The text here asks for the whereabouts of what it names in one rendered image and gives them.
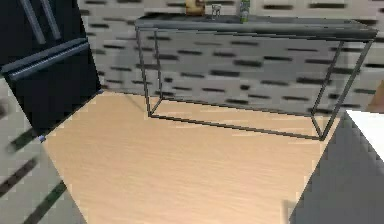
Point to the brown round food item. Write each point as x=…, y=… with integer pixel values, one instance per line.
x=195, y=7

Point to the black fridge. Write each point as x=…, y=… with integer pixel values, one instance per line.
x=50, y=90

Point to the green bottle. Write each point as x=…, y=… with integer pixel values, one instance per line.
x=245, y=10

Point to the grey cabinet with white top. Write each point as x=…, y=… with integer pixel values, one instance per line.
x=346, y=173

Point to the grey metal frame table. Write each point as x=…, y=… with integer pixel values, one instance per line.
x=253, y=27

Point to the clear drinking glass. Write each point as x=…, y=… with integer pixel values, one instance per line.
x=216, y=11

